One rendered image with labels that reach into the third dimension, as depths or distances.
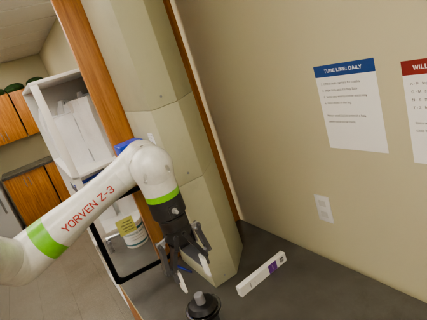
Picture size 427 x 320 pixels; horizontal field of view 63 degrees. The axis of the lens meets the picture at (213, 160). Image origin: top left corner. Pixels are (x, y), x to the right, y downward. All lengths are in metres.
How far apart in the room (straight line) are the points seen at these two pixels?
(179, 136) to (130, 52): 0.33
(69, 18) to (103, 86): 0.29
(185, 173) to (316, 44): 0.63
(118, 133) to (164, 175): 0.75
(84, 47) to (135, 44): 0.38
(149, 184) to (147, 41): 0.56
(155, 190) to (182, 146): 0.44
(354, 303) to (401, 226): 0.30
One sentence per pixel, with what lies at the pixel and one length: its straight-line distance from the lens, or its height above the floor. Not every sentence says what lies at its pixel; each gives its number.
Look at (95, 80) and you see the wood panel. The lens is 1.57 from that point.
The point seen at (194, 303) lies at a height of 1.18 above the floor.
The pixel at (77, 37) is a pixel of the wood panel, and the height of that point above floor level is 2.05.
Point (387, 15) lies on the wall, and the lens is 0.99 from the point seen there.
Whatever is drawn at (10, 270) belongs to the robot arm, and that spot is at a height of 1.51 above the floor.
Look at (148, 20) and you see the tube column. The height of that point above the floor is 2.00.
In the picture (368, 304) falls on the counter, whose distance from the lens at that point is 1.31.
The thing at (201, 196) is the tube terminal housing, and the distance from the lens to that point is 1.35.
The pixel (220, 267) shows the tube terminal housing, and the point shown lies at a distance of 1.50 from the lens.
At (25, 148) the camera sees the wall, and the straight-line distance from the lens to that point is 6.74.
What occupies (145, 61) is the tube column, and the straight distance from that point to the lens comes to 1.24.
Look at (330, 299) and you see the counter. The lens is 1.34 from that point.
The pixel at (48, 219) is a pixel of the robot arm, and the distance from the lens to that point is 1.02.
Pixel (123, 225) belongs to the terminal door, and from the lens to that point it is 1.62.
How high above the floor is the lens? 1.85
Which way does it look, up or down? 17 degrees down
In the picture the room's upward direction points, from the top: 18 degrees counter-clockwise
